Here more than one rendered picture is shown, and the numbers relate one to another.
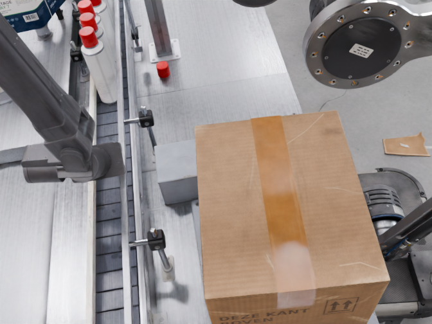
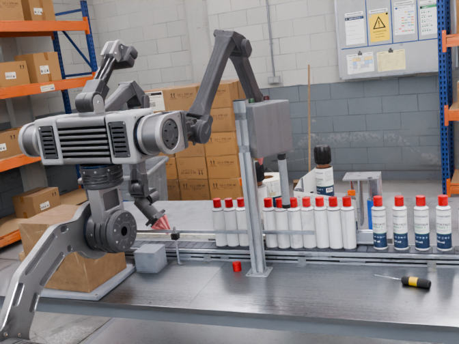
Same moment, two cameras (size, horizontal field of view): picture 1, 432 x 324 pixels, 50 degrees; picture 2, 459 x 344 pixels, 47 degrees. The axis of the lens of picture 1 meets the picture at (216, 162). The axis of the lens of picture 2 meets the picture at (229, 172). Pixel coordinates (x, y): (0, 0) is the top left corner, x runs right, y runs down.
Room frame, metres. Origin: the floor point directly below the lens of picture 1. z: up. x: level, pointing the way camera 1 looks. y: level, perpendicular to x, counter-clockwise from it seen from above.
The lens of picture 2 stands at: (1.80, -1.69, 1.66)
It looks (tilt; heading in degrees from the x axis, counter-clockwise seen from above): 12 degrees down; 114
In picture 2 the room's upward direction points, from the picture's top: 7 degrees counter-clockwise
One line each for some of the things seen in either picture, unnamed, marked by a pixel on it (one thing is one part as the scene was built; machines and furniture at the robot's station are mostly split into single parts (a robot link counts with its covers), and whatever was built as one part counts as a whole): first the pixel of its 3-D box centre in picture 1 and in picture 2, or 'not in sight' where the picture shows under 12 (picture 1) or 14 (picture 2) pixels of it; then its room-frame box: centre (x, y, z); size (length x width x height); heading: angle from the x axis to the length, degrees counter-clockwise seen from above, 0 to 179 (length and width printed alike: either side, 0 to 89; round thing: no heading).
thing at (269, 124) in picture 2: not in sight; (265, 128); (1.14, 0.16, 1.38); 0.17 x 0.10 x 0.19; 57
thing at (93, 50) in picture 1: (99, 66); (219, 222); (0.87, 0.24, 0.98); 0.05 x 0.05 x 0.20
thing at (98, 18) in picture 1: (96, 39); (243, 221); (0.97, 0.25, 0.98); 0.05 x 0.05 x 0.20
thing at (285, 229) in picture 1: (277, 235); (74, 246); (0.37, -0.09, 0.99); 0.30 x 0.24 x 0.27; 178
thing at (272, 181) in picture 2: not in sight; (267, 190); (0.88, 0.84, 0.95); 0.20 x 0.20 x 0.14
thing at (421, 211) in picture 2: not in sight; (421, 222); (1.67, 0.27, 0.98); 0.05 x 0.05 x 0.20
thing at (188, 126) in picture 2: not in sight; (179, 128); (0.98, -0.20, 1.45); 0.09 x 0.08 x 0.12; 176
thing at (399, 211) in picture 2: not in sight; (399, 222); (1.59, 0.27, 0.98); 0.05 x 0.05 x 0.20
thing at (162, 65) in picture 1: (162, 69); (236, 265); (0.99, 0.11, 0.85); 0.03 x 0.03 x 0.03
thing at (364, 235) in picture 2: not in sight; (363, 207); (1.45, 0.35, 1.01); 0.14 x 0.13 x 0.26; 2
